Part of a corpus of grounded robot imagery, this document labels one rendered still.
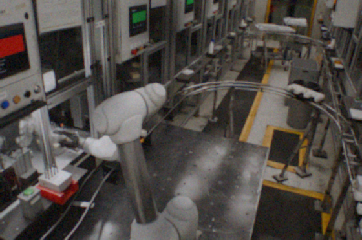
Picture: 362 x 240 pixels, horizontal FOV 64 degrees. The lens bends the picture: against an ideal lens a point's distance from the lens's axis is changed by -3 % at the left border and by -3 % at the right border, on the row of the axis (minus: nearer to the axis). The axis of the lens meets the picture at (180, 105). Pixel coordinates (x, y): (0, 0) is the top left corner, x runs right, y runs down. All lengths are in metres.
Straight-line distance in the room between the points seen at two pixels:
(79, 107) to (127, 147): 0.94
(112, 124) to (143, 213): 0.41
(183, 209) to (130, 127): 0.50
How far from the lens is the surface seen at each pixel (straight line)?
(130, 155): 1.21
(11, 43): 1.35
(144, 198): 1.29
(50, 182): 1.56
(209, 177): 2.08
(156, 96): 1.21
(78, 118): 2.13
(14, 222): 1.57
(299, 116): 4.32
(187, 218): 1.46
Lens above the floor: 1.96
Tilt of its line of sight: 25 degrees down
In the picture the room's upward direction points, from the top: 3 degrees clockwise
